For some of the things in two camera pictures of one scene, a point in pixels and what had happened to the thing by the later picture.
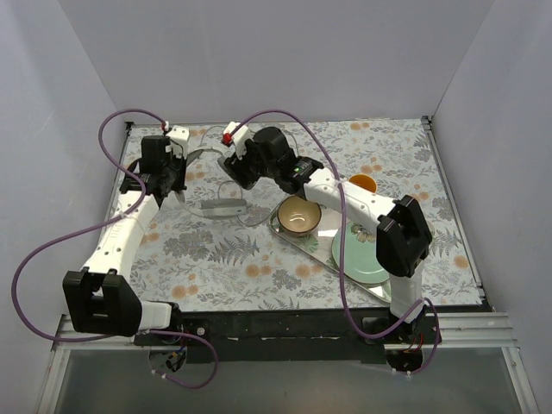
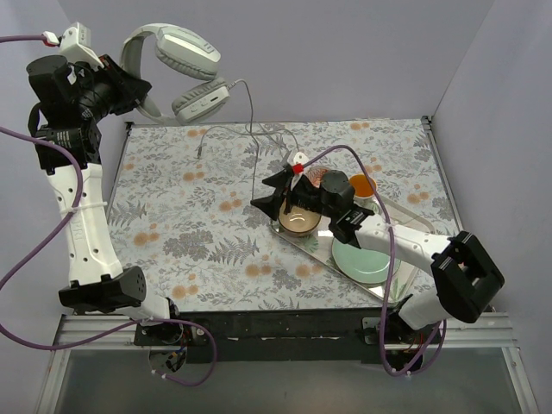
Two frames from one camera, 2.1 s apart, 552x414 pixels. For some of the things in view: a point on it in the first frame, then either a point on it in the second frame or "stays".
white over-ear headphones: x=215 y=207 → x=186 y=53
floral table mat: x=214 y=186 stays
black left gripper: x=176 y=173 → x=119 y=87
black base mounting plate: x=285 y=335 stays
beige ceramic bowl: x=297 y=216 stays
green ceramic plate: x=360 y=260 stays
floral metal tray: x=319 y=246 stays
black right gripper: x=235 y=168 → x=291 y=195
